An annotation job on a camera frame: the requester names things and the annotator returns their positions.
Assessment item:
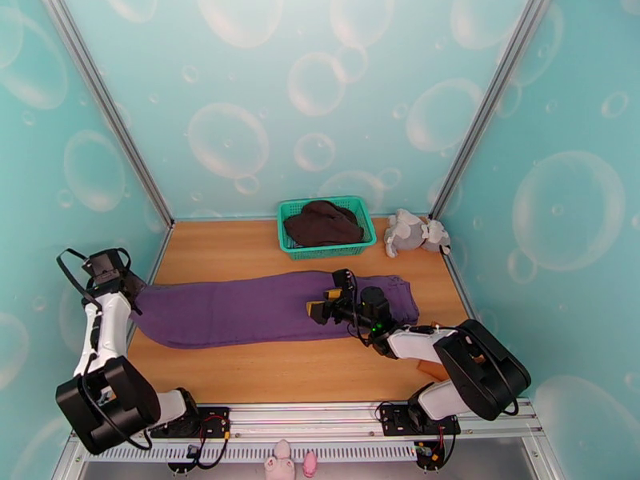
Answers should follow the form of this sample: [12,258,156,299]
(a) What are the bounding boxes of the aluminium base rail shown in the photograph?
[194,398,545,441]

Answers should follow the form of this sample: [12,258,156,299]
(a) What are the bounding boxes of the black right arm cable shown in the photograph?
[346,270,372,348]

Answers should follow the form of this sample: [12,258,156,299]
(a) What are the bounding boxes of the red black power wires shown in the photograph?
[414,427,457,470]
[166,429,232,473]

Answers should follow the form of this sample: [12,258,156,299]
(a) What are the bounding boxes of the aluminium floor side rail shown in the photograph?
[442,253,477,326]

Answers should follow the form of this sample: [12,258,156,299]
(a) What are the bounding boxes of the grey plush elephant toy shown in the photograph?
[383,208,452,259]

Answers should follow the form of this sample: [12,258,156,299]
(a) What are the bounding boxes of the white perforated cable duct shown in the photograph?
[82,439,437,465]

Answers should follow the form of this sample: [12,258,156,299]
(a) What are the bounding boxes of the dark brown trousers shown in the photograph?
[282,199,365,249]

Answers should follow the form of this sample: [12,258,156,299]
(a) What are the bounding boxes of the purple trousers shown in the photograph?
[130,270,421,351]

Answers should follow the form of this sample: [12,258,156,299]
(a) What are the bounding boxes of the teal plastic basket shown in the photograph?
[277,195,378,259]

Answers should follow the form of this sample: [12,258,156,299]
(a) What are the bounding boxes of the pink plush bunny toy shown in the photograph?
[263,438,298,480]

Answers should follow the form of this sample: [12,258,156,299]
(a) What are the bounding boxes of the aluminium frame post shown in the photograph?
[428,0,557,222]
[39,0,175,230]

